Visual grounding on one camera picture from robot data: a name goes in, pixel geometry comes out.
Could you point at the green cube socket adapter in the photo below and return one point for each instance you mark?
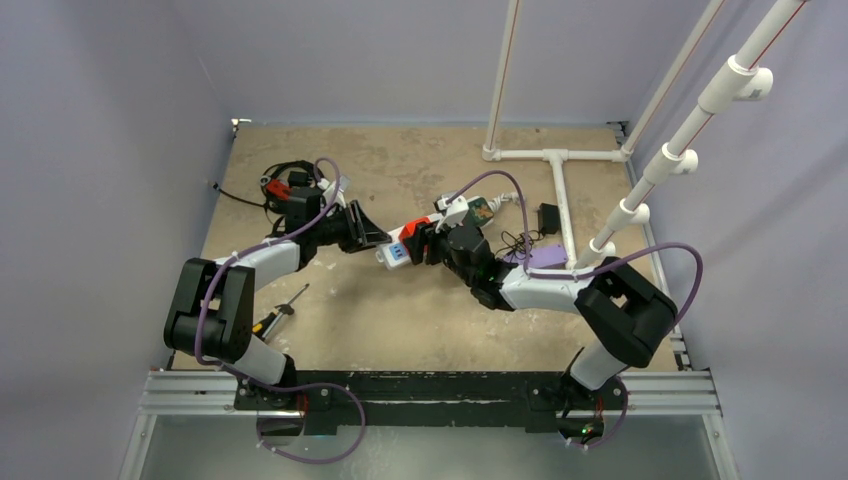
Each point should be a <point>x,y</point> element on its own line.
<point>480,213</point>

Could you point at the aluminium front rail frame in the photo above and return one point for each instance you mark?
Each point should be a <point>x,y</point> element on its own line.
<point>212,393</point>

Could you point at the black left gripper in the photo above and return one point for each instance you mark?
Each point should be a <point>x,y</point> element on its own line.
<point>368,233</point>

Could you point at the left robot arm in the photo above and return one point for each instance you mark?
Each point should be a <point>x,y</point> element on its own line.
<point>211,314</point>

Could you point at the small black charger plug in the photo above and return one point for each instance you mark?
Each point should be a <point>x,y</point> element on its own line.
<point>299,179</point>

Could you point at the black power adapter brick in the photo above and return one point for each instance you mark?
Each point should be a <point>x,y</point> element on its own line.
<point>548,219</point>

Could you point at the purple power strip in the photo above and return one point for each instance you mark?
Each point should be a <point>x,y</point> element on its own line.
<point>542,257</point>

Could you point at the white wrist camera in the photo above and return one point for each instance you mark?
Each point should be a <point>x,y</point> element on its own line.
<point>334,194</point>
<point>453,209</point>

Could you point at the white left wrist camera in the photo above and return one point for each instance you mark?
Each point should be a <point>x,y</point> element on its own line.
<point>334,194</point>

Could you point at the white power strip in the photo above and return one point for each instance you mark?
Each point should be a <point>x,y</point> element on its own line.
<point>394,255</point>

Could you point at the red cube socket adapter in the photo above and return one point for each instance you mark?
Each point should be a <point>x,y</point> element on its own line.
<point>410,228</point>

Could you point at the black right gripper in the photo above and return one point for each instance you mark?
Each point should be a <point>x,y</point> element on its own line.
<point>431,244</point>

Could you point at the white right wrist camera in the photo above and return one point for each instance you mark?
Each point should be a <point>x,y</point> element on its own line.
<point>453,209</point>

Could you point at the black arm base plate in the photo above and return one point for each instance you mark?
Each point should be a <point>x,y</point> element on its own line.
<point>537,402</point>

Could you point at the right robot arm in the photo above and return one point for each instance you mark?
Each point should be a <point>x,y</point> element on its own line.
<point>628,314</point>

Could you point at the yellow black screwdriver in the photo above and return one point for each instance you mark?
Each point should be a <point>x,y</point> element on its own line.
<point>263,328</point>

